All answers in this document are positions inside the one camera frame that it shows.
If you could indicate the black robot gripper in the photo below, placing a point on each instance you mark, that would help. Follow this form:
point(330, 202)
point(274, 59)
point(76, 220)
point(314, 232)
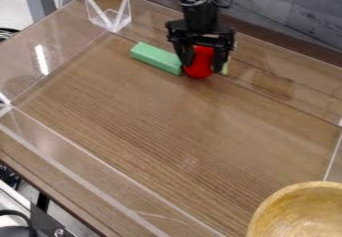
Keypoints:
point(199, 29)

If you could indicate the red round fruit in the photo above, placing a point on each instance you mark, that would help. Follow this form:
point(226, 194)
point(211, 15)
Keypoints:
point(200, 67)

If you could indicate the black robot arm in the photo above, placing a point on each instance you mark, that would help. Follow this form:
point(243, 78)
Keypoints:
point(202, 40)

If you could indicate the light green small toy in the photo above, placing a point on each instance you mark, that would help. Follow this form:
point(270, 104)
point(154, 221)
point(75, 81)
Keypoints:
point(226, 67)

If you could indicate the green rectangular block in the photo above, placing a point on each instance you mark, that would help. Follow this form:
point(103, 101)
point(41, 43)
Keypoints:
point(156, 57)

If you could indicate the wooden bowl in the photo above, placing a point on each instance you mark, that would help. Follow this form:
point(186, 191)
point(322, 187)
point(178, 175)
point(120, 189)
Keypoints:
point(302, 210)

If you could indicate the clear acrylic corner bracket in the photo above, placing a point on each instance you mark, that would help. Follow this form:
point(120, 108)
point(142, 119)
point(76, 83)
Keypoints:
point(109, 19)

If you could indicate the clear acrylic tray enclosure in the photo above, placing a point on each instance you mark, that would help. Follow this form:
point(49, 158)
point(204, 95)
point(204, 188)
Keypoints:
point(155, 155)

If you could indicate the black metal base plate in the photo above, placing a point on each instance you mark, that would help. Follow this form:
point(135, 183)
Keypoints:
point(45, 225)

